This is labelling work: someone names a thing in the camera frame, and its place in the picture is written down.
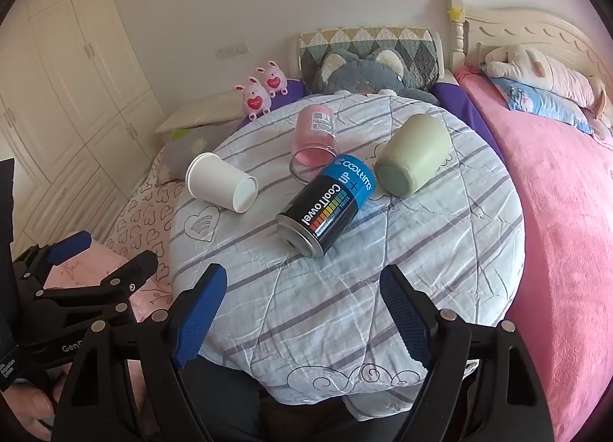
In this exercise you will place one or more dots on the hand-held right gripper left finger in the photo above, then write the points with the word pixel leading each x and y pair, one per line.
pixel 196 315

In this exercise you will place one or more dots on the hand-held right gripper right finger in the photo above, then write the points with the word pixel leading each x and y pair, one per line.
pixel 407 317

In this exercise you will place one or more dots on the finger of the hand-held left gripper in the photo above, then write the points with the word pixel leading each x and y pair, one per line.
pixel 72 244
pixel 130 273

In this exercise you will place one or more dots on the white paper cup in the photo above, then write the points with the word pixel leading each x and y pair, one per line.
pixel 215 181

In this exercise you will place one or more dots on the pale green cup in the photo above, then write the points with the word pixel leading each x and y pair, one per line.
pixel 414 154

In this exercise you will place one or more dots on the pink clear cup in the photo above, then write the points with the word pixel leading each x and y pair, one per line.
pixel 313 135

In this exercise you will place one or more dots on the person's left hand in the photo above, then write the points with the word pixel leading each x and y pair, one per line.
pixel 24 411

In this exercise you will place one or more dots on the pink printed sheet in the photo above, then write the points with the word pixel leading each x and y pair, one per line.
pixel 86 267

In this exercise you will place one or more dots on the heart print sheet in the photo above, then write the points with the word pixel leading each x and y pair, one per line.
pixel 143 226

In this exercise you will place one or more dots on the striped light blue quilt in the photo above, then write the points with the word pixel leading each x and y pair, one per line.
pixel 335 308

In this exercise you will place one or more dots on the black and blue can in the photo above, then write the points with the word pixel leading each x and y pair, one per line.
pixel 325 207

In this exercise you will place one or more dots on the grey flower cushion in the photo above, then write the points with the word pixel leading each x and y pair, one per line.
pixel 191 142

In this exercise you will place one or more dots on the cream wardrobe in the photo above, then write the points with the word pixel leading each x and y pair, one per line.
pixel 62 87

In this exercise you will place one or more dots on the pink fleece blanket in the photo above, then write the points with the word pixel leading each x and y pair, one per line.
pixel 555 231

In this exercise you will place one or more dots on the pink bunny toy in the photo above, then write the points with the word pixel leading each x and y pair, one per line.
pixel 255 99
pixel 274 79

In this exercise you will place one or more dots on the grey plush toy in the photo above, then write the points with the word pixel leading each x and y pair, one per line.
pixel 368 75

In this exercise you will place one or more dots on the blue printed pillow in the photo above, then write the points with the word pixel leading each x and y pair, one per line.
pixel 541 104

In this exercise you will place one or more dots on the patchwork diamond cushion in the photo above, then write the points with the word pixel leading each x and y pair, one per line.
pixel 373 39

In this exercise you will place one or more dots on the white plush toy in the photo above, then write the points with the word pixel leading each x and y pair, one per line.
pixel 536 66

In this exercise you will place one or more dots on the yellow star decoration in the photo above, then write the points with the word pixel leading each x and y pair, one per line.
pixel 455 13

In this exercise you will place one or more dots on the cream wooden headboard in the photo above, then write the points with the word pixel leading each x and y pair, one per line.
pixel 536 32

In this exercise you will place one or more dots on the white wall socket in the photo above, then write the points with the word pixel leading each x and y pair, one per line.
pixel 232 50

